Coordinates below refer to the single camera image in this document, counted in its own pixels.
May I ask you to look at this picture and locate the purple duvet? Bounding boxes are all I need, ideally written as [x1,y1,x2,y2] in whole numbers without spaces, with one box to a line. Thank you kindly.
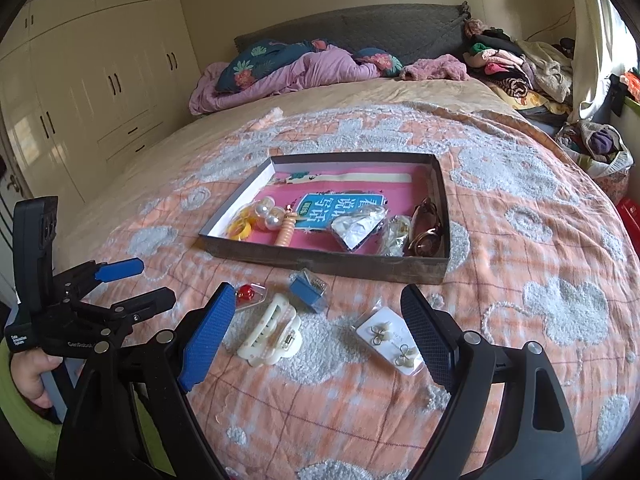
[189,44,386,116]

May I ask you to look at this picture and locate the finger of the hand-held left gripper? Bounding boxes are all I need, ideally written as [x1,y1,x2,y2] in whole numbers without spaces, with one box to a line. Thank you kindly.
[52,258,146,306]
[75,287,177,334]

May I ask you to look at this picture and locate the grey quilted headboard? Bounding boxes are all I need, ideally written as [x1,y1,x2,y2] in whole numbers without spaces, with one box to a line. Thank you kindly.
[234,4,473,68]

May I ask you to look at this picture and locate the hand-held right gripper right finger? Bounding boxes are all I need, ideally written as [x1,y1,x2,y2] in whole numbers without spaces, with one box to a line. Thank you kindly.
[400,284,583,480]

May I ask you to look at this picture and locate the bag of clothes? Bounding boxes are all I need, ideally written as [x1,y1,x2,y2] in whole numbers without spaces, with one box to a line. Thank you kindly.
[555,120,633,178]

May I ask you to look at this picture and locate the crinkled silvery jewelry packet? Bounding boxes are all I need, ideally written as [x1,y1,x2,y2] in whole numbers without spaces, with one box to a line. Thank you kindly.
[327,207,388,253]

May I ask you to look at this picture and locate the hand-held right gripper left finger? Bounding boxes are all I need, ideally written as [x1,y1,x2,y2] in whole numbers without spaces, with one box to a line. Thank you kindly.
[55,281,237,480]

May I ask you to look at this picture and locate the door handle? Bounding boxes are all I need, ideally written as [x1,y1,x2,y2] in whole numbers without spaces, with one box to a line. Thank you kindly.
[0,157,23,196]

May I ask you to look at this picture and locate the white curtain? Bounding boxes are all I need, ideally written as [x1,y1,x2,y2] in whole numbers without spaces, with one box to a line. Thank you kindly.
[565,0,628,121]

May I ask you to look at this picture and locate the red container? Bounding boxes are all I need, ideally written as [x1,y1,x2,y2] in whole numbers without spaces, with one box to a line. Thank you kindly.
[617,197,640,233]

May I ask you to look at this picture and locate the grey cardboard box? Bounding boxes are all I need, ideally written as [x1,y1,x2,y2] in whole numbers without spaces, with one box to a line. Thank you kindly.
[198,152,452,286]

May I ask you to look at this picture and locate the small blue box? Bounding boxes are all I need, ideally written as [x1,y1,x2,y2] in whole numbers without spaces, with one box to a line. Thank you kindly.
[289,268,328,314]

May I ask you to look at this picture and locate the beige bed cover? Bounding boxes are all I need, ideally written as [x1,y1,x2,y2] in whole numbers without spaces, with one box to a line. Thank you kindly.
[65,77,566,241]

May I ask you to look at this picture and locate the white hair claw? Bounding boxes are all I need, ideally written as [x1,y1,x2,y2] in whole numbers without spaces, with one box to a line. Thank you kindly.
[236,294,304,366]

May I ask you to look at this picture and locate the pile of clothes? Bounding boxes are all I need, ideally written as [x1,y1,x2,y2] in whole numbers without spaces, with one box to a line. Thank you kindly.
[465,19,576,116]

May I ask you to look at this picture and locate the brown leather bracelet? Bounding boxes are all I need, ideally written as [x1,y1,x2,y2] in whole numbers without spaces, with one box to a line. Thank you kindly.
[407,197,446,258]

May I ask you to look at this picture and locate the red cherry earring packet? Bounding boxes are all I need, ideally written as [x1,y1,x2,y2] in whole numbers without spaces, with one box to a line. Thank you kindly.
[235,282,271,313]

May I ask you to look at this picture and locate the pink book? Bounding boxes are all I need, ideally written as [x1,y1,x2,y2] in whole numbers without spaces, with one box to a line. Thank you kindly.
[272,170,416,251]

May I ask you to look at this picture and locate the orange spiral hair clip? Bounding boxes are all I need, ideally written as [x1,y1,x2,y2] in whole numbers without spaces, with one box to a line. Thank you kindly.
[274,205,301,247]

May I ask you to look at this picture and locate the pink fuzzy blanket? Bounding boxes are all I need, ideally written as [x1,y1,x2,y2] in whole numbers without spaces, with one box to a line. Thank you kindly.
[399,54,471,82]

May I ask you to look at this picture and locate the white earring card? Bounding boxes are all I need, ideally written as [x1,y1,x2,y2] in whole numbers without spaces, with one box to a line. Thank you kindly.
[356,307,426,376]

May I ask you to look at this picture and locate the clothes on windowsill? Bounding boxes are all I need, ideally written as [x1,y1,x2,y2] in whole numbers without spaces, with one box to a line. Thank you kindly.
[620,67,640,101]

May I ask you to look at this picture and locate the person's left hand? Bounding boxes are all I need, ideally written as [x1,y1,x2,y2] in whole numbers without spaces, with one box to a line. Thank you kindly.
[10,351,61,410]

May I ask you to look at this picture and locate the clear packet of gold jewelry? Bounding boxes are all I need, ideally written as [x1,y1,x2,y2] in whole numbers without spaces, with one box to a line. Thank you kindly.
[377,215,413,258]

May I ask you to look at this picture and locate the cream wardrobe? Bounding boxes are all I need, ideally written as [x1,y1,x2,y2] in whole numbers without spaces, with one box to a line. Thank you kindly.
[0,0,201,206]

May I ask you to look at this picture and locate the bag of pearl hair ties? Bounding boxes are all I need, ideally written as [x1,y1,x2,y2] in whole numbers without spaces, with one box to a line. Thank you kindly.
[225,195,288,241]

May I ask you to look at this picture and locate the orange checkered quilt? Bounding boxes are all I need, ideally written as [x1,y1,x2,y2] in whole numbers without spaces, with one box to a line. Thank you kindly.
[47,100,640,480]

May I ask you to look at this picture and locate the dark floral pillow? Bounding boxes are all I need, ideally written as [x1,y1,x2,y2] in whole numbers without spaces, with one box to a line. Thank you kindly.
[216,40,321,93]
[355,47,403,77]

